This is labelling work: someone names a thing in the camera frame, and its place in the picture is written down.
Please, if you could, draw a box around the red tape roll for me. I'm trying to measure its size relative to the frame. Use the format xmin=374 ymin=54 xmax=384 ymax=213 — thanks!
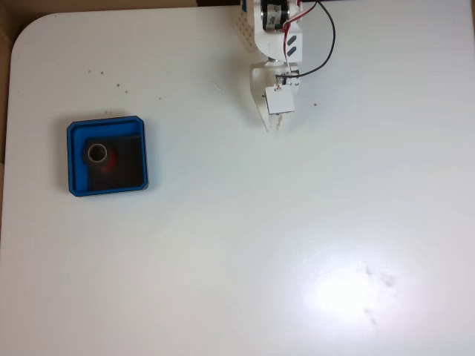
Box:
xmin=86 ymin=141 xmax=119 ymax=174

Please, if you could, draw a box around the blue plastic box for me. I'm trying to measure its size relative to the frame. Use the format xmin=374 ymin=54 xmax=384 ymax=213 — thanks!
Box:
xmin=66 ymin=115 xmax=151 ymax=199

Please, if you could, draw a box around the black foam insert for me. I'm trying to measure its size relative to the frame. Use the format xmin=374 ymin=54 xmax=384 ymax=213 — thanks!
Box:
xmin=85 ymin=134 xmax=146 ymax=194

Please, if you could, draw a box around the white square camera box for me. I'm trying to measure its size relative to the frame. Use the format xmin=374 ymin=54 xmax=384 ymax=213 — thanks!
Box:
xmin=264 ymin=84 xmax=297 ymax=116

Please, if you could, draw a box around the red white black servo cable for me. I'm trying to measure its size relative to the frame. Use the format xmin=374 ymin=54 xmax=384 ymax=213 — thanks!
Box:
xmin=276 ymin=0 xmax=320 ymax=90

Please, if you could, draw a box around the white perforated base plate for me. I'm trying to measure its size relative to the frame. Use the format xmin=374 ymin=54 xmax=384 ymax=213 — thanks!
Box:
xmin=237 ymin=0 xmax=258 ymax=52

